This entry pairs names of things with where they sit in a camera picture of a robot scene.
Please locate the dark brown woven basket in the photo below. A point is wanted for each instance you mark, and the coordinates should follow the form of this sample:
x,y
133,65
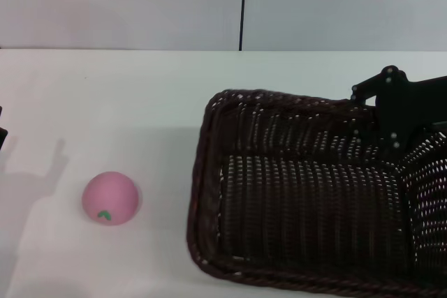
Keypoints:
x,y
297,200

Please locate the black vertical wall strip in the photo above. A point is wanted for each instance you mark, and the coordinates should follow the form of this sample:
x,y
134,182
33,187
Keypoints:
x,y
243,5

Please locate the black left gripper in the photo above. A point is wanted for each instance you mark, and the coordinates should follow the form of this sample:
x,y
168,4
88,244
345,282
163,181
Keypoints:
x,y
2,130

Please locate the pink toy peach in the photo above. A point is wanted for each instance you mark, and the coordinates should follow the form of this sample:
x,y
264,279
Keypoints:
x,y
110,193

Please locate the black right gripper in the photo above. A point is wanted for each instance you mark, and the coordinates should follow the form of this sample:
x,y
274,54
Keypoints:
x,y
415,106

